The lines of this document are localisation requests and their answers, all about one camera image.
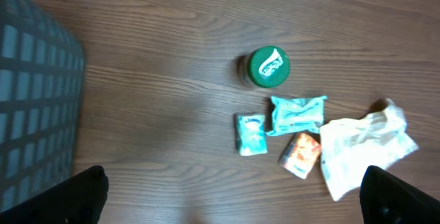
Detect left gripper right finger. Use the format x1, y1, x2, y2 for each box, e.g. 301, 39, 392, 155
360, 166, 439, 224

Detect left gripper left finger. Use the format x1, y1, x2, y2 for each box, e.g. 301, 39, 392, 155
1, 166, 109, 224

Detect beige plastic pouch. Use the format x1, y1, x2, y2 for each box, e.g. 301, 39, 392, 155
320, 98, 419, 201

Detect small orange snack packet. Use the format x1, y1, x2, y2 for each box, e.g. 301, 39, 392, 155
279, 133, 322, 179

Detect teal snack packet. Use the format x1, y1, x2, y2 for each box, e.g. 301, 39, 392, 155
266, 96, 327, 136

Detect small teal tissue pack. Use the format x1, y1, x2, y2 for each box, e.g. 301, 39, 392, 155
236, 114, 267, 156

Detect green lid clear jar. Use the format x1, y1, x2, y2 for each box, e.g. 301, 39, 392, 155
237, 45, 291, 89

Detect grey plastic mesh basket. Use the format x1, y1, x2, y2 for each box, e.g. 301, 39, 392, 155
1, 0, 86, 211

